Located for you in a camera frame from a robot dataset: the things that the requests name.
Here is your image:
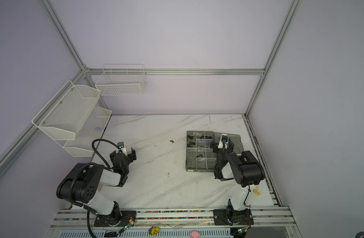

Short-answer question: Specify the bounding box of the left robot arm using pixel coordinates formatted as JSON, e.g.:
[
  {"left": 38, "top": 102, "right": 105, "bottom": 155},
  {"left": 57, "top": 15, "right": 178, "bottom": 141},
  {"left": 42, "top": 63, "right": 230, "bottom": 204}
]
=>
[{"left": 56, "top": 139, "right": 137, "bottom": 220}]

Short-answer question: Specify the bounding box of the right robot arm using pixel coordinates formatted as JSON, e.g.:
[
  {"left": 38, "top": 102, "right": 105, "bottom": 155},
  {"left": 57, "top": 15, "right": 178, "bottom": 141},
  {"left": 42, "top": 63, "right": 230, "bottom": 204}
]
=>
[{"left": 214, "top": 138, "right": 265, "bottom": 225}]

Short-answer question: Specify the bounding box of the grey plastic organizer box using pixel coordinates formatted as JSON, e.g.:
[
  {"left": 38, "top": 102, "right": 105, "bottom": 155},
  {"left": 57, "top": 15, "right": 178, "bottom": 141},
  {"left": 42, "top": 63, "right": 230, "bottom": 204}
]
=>
[{"left": 185, "top": 130, "right": 245, "bottom": 173}]

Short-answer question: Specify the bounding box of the yellow toy figure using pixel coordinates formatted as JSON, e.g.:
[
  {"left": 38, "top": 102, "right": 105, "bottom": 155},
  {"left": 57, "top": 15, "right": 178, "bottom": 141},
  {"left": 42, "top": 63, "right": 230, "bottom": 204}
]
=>
[{"left": 252, "top": 186, "right": 261, "bottom": 196}]

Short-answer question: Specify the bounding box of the upper white mesh shelf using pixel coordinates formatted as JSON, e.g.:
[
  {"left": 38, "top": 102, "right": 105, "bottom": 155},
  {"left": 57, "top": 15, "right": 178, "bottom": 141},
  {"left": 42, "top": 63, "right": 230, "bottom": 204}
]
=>
[{"left": 32, "top": 80, "right": 101, "bottom": 140}]

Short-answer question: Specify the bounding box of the yellow small object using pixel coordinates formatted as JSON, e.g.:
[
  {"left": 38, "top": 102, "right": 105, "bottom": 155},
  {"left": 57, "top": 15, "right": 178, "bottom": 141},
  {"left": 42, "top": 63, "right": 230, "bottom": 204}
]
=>
[{"left": 148, "top": 226, "right": 160, "bottom": 236}]

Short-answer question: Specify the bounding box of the pink small object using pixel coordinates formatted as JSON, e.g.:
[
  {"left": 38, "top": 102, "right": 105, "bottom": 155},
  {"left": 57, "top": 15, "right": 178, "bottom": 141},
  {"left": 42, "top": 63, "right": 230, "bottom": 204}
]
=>
[{"left": 190, "top": 230, "right": 201, "bottom": 238}]

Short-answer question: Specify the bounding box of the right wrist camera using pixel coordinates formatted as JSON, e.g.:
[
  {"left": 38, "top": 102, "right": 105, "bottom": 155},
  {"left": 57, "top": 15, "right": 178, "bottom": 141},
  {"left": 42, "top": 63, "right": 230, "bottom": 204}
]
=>
[{"left": 218, "top": 134, "right": 228, "bottom": 149}]

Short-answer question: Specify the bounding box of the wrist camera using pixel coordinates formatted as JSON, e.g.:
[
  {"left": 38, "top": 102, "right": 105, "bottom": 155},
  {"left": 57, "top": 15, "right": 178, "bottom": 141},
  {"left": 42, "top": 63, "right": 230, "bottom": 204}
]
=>
[
  {"left": 117, "top": 142, "right": 127, "bottom": 156},
  {"left": 218, "top": 134, "right": 228, "bottom": 149}
]

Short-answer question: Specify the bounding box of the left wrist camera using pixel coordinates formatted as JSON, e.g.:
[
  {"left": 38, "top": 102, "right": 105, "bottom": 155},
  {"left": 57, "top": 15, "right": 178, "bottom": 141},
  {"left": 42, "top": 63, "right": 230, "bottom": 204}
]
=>
[{"left": 117, "top": 142, "right": 127, "bottom": 156}]

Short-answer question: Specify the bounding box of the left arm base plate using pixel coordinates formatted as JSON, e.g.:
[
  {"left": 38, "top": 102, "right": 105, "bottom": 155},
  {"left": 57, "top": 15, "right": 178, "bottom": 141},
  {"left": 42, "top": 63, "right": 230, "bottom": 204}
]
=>
[{"left": 94, "top": 210, "right": 137, "bottom": 227}]

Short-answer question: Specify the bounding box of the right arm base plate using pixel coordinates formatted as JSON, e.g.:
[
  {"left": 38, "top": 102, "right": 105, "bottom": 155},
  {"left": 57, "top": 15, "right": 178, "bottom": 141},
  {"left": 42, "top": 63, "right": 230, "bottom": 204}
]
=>
[{"left": 213, "top": 209, "right": 254, "bottom": 226}]

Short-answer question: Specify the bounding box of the white wire basket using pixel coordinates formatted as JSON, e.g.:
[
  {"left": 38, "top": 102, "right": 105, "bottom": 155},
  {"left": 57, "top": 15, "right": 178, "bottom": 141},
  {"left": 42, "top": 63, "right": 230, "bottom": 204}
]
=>
[{"left": 95, "top": 64, "right": 147, "bottom": 96}]

